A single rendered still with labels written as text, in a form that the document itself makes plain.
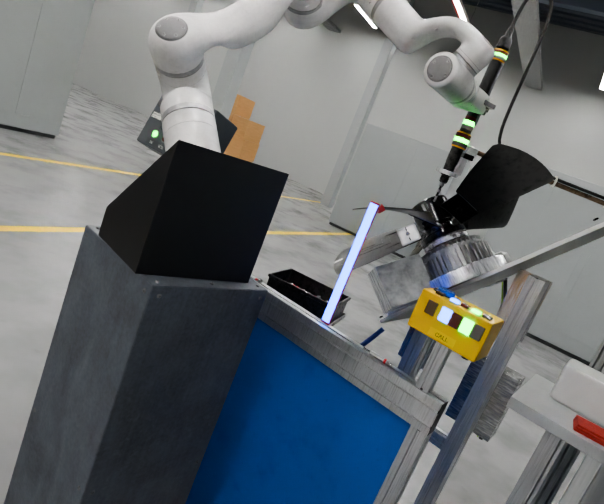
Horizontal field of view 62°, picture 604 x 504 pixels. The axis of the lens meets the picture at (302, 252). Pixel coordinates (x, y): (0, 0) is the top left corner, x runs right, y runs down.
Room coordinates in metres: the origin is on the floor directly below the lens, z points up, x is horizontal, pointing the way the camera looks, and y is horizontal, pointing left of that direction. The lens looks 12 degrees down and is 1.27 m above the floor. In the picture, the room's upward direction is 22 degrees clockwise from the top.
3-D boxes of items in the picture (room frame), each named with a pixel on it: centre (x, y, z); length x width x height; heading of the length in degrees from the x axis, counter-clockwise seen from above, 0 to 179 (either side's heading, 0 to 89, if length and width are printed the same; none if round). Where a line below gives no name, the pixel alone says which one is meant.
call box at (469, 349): (1.05, -0.36, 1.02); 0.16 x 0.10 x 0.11; 57
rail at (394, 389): (1.26, -0.03, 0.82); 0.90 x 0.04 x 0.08; 57
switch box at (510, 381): (1.52, -0.71, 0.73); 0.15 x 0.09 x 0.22; 57
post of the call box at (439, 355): (1.05, -0.36, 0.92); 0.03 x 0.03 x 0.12; 57
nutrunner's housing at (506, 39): (1.51, -0.31, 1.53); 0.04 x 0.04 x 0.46
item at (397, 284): (1.45, -0.31, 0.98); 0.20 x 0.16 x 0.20; 57
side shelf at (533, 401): (1.31, -0.83, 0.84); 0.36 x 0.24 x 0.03; 147
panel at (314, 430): (1.26, -0.03, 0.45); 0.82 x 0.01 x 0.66; 57
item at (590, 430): (1.18, -0.83, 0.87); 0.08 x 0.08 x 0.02; 64
